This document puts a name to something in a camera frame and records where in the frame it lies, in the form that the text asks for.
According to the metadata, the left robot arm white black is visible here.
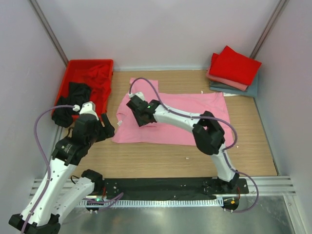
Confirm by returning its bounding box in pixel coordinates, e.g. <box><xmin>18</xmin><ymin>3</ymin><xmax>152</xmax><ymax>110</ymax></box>
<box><xmin>8</xmin><ymin>114</ymin><xmax>115</xmax><ymax>234</ymax></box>

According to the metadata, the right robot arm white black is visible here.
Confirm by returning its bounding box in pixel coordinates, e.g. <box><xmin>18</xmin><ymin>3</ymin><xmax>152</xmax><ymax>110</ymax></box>
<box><xmin>127</xmin><ymin>94</ymin><xmax>239</xmax><ymax>193</ymax></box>

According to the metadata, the black crumpled t-shirt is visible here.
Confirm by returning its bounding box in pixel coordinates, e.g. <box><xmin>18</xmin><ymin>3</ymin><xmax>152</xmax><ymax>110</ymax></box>
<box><xmin>52</xmin><ymin>82</ymin><xmax>92</xmax><ymax>128</ymax></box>

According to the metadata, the red crumpled t-shirt in bin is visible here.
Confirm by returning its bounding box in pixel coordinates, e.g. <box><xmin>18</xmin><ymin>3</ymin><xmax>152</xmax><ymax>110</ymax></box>
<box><xmin>82</xmin><ymin>65</ymin><xmax>111</xmax><ymax>114</ymax></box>

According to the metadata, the red plastic bin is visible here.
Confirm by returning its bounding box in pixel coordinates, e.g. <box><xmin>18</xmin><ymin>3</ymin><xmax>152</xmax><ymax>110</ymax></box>
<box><xmin>55</xmin><ymin>59</ymin><xmax>114</xmax><ymax>115</ymax></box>

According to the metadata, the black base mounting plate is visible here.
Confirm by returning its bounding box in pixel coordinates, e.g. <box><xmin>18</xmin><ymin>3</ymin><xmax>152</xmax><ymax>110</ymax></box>
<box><xmin>104</xmin><ymin>177</ymin><xmax>249</xmax><ymax>201</ymax></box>

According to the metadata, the folded white t-shirt bottom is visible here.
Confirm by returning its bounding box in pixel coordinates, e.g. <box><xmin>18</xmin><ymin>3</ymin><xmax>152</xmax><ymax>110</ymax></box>
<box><xmin>222</xmin><ymin>92</ymin><xmax>238</xmax><ymax>97</ymax></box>

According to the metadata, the folded salmon pink t-shirt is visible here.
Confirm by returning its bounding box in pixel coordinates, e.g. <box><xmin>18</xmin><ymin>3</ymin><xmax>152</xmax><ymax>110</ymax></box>
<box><xmin>206</xmin><ymin>70</ymin><xmax>248</xmax><ymax>91</ymax></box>

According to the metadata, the folded red t-shirt top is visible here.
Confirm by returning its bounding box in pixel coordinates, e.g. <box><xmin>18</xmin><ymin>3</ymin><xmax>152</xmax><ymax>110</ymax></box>
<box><xmin>208</xmin><ymin>46</ymin><xmax>262</xmax><ymax>86</ymax></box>

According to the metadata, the folded grey t-shirt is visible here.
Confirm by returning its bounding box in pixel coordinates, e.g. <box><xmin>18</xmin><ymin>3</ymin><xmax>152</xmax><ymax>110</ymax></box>
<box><xmin>210</xmin><ymin>74</ymin><xmax>259</xmax><ymax>98</ymax></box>

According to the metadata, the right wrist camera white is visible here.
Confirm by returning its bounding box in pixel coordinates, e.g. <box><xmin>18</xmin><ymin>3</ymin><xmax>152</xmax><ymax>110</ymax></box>
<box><xmin>129</xmin><ymin>92</ymin><xmax>145</xmax><ymax>101</ymax></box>

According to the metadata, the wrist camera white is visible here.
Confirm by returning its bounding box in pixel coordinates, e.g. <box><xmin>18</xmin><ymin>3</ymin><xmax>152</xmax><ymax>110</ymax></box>
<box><xmin>129</xmin><ymin>92</ymin><xmax>145</xmax><ymax>101</ymax></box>
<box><xmin>72</xmin><ymin>101</ymin><xmax>99</xmax><ymax>120</ymax></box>

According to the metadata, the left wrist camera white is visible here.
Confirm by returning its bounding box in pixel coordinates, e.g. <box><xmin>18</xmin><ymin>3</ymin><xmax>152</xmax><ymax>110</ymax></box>
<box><xmin>72</xmin><ymin>101</ymin><xmax>99</xmax><ymax>120</ymax></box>

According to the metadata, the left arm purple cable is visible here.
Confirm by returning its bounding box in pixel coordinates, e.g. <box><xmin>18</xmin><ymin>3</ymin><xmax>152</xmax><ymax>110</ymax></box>
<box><xmin>20</xmin><ymin>104</ymin><xmax>124</xmax><ymax>232</ymax></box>

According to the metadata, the white slotted cable duct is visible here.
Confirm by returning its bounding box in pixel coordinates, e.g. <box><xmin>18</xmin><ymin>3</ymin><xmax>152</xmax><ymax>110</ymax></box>
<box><xmin>76</xmin><ymin>197</ymin><xmax>223</xmax><ymax>208</ymax></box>

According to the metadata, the aluminium frame rail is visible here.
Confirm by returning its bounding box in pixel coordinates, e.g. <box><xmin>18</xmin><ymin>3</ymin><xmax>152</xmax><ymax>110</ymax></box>
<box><xmin>29</xmin><ymin>175</ymin><xmax>297</xmax><ymax>198</ymax></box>

